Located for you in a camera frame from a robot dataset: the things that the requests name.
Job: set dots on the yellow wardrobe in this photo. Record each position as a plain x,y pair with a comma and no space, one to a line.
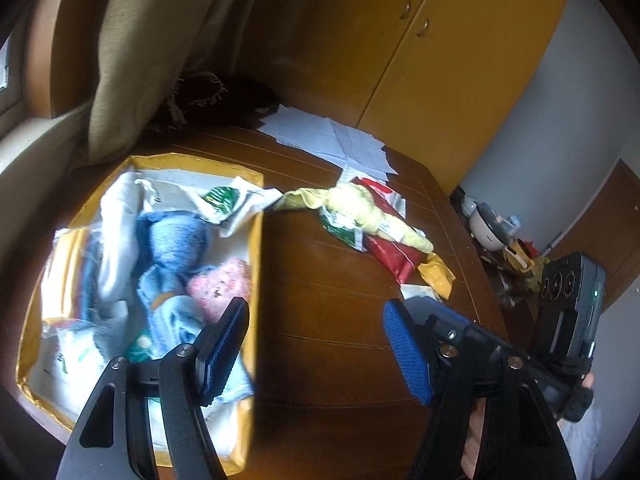
450,60

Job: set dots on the pile of white paper sheets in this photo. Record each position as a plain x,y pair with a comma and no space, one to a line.
325,135

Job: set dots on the white cloth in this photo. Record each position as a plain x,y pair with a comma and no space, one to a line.
120,240

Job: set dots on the white teal-print packet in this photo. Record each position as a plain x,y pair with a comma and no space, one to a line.
139,347

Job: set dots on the dark fringed scarf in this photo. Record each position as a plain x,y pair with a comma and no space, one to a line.
225,95

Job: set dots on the brown wooden window panel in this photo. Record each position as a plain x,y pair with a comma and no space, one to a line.
60,50

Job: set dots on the blue terry cloth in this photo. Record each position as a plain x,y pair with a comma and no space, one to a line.
175,240

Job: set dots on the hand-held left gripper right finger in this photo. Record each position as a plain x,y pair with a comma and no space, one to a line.
407,355

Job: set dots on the small white packet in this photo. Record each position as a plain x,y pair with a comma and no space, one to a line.
420,291

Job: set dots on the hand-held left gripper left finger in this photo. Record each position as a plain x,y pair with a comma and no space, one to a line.
225,355

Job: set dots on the dark red packet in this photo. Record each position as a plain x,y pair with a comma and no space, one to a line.
395,257

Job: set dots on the light blue towel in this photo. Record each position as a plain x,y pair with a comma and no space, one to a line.
175,325

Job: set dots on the white paper sachet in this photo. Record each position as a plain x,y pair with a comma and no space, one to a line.
80,355

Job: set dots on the stone window sill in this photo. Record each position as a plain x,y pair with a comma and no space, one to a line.
30,145

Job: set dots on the yellow cardboard box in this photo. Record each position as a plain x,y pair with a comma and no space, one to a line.
175,162

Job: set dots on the white rice cooker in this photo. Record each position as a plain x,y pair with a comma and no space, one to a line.
487,230

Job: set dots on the brown wooden door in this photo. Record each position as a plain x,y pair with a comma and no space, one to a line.
620,210

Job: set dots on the pink plush toy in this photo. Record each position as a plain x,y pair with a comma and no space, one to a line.
220,280

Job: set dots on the yellow cloth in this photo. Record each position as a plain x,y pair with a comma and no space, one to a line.
350,205

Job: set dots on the yellow toy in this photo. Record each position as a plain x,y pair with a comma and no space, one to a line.
520,255

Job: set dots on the window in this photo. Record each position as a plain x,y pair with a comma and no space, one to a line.
4,65

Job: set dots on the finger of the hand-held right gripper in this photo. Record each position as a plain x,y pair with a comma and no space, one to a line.
475,332

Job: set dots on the beige curtain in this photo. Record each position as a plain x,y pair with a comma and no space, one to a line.
150,35

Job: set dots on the white red-label packet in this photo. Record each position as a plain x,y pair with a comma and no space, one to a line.
385,190

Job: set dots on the yellow packet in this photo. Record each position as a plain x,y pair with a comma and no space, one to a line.
440,275

